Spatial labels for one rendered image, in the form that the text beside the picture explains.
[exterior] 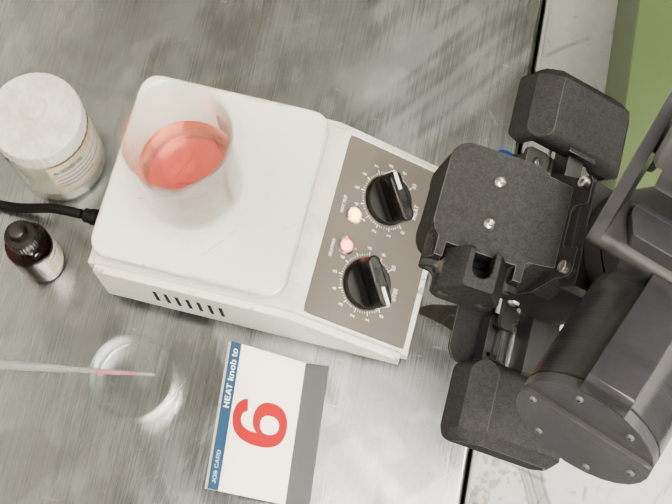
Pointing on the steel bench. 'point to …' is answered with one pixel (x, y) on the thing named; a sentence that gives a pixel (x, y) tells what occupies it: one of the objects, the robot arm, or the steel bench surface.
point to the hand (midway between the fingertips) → (474, 274)
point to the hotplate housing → (183, 301)
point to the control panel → (391, 241)
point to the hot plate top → (269, 121)
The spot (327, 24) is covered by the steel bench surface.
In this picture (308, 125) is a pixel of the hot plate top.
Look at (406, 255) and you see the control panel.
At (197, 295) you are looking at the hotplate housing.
